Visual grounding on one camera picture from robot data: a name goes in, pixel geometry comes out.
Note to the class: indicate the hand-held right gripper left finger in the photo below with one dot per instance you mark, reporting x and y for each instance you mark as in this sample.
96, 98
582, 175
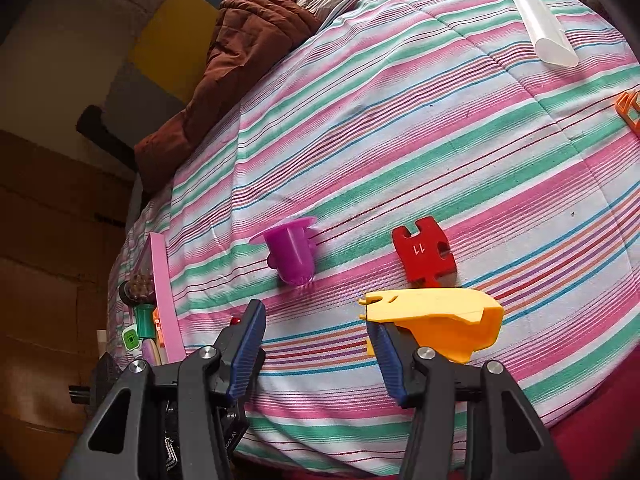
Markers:
245, 355

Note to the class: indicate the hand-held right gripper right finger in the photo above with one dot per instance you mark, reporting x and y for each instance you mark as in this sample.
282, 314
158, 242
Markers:
387, 360

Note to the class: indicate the yellow plastic toy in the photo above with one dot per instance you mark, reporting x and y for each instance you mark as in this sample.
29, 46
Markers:
440, 315

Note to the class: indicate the orange block toy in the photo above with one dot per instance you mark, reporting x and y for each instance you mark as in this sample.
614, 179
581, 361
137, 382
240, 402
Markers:
159, 327

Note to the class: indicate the pink box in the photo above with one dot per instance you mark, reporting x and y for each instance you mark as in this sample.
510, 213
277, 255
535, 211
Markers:
165, 300

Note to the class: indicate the green and white toy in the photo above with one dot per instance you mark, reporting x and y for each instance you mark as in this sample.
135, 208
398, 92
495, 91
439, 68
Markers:
131, 338

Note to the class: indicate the pale pink toy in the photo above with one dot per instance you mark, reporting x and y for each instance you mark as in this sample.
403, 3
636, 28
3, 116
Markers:
151, 352

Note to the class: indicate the red puzzle piece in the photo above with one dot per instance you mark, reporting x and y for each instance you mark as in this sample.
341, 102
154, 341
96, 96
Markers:
422, 255

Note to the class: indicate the purple toy cup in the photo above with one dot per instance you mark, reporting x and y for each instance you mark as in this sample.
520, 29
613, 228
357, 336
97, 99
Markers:
290, 252

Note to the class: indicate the brown spiky toy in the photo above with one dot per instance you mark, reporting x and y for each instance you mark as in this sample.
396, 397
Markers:
137, 287

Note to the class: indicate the striped bedsheet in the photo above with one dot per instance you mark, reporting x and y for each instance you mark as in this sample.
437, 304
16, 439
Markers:
400, 160

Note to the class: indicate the brown quilt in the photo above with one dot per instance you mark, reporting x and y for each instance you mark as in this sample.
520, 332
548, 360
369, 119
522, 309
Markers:
235, 60

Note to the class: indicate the grey yellow blue headboard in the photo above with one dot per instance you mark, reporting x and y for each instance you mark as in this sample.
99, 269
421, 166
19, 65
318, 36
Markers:
170, 45

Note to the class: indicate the translucent white tube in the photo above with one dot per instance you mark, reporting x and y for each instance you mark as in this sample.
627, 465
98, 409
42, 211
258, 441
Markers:
545, 27

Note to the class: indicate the orange frame toy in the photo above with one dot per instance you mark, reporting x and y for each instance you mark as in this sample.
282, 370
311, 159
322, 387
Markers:
631, 110

